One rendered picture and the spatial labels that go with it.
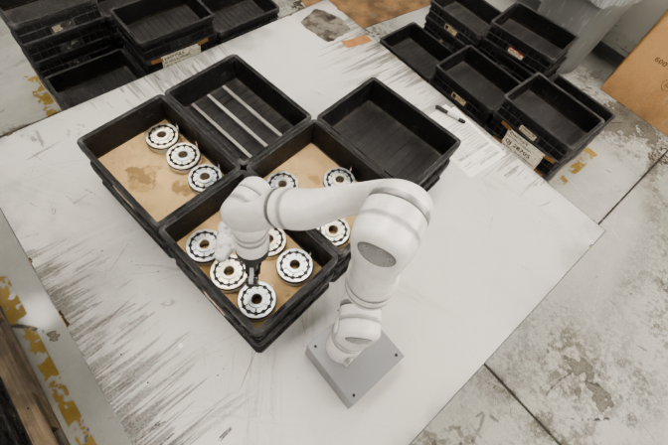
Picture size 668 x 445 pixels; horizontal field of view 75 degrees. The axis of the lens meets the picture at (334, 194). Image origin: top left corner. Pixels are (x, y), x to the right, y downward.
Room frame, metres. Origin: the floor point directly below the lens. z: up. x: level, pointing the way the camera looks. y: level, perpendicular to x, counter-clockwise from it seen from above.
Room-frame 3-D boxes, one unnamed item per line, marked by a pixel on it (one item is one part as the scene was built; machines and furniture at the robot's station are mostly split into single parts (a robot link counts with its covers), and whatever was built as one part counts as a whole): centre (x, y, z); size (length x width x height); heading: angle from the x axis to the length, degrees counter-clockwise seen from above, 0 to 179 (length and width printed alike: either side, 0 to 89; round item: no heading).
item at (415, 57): (2.13, -0.32, 0.26); 0.40 x 0.30 x 0.23; 51
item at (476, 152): (1.21, -0.45, 0.70); 0.33 x 0.23 x 0.01; 51
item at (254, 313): (0.36, 0.14, 0.86); 0.10 x 0.10 x 0.01
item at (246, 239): (0.39, 0.15, 1.27); 0.09 x 0.07 x 0.15; 161
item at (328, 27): (1.74, 0.21, 0.71); 0.22 x 0.19 x 0.01; 51
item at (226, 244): (0.38, 0.17, 1.17); 0.11 x 0.09 x 0.06; 101
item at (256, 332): (0.48, 0.20, 0.92); 0.40 x 0.30 x 0.02; 57
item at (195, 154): (0.76, 0.49, 0.86); 0.10 x 0.10 x 0.01
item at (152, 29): (1.72, 1.00, 0.37); 0.40 x 0.30 x 0.45; 141
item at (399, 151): (0.98, -0.13, 0.87); 0.40 x 0.30 x 0.11; 57
